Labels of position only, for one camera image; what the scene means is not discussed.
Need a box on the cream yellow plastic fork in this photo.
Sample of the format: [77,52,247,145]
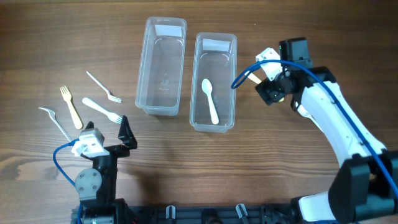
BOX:
[60,86,83,129]

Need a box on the left blue cable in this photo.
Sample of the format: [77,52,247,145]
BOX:
[52,139,85,224]

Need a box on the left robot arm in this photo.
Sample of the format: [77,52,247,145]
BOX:
[71,116,139,224]

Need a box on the cream yellow plastic spoon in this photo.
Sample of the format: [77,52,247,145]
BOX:
[244,71,284,102]

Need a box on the blue cable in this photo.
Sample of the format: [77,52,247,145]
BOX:
[230,59,398,200]
[52,139,85,224]

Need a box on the right clear plastic container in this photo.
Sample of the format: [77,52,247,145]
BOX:
[190,32,238,133]

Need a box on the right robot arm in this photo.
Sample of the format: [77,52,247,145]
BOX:
[249,37,397,223]

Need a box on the clear plastic container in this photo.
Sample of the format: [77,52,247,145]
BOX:
[190,32,238,133]
[135,17,187,116]

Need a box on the thin white plastic fork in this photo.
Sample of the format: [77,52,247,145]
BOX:
[86,71,122,103]

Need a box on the curved white plastic fork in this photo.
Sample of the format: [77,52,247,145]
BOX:
[39,107,72,142]

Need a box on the wide-handled white plastic spoon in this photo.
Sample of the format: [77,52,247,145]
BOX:
[201,78,219,124]

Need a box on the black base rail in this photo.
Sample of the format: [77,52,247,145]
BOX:
[70,203,299,224]

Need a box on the left clear plastic container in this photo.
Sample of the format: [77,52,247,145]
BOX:
[135,17,187,116]

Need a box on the wide-handled white plastic fork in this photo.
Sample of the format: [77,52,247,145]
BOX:
[82,97,122,124]

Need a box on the right blue cable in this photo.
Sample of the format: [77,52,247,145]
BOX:
[230,59,398,200]

